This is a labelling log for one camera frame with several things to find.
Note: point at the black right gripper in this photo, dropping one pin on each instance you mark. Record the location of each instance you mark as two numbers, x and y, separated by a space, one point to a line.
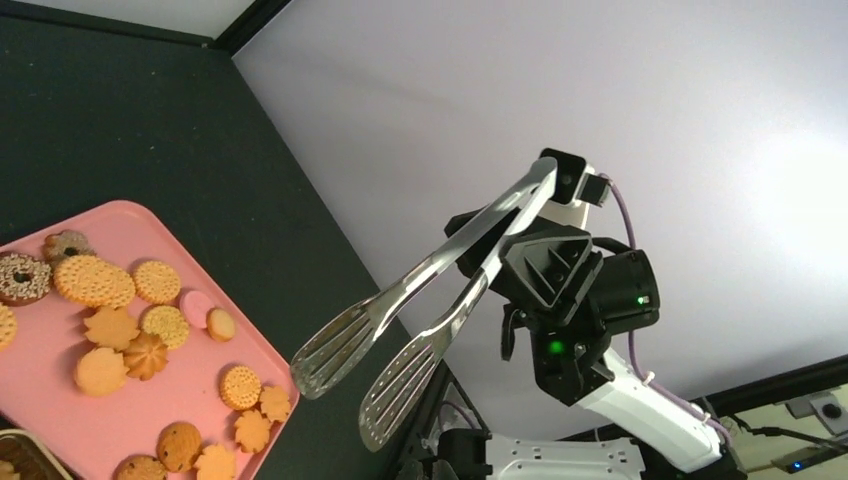
572 291

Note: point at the pink plastic tray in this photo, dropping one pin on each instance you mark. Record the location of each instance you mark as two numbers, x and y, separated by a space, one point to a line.
110 401

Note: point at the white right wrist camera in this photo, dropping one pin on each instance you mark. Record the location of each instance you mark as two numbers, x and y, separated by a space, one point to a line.
578 187

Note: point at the gold cookie tin box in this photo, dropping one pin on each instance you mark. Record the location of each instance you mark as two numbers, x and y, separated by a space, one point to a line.
24 457

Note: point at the round waffle cookie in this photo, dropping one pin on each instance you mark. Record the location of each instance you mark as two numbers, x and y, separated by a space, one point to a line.
156 282
168 323
93 282

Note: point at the dark flower sprinkled cookie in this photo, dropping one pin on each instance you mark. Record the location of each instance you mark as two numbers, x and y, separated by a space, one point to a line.
65 244

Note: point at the chocolate sprinkled donut cookie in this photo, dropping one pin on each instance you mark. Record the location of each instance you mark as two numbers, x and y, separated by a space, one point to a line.
24 279

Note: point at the black enclosure frame post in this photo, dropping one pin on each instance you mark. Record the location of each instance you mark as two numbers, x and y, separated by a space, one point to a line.
248 24

